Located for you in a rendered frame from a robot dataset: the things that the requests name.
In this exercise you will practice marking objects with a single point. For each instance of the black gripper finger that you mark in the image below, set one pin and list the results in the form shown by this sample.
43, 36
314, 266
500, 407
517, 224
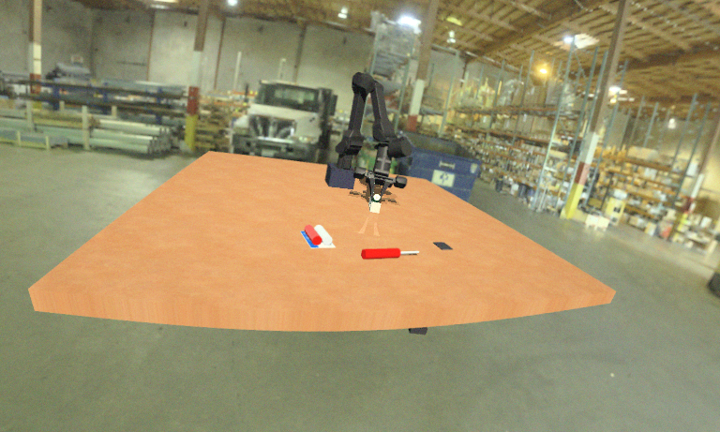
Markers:
371, 183
384, 187

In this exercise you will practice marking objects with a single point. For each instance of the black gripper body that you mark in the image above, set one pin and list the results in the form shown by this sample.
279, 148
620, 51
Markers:
380, 172

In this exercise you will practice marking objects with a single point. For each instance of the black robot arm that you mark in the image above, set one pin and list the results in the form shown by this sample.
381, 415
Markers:
352, 140

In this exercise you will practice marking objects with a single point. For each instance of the red-handled screwdriver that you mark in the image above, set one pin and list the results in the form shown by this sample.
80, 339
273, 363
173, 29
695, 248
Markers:
383, 253

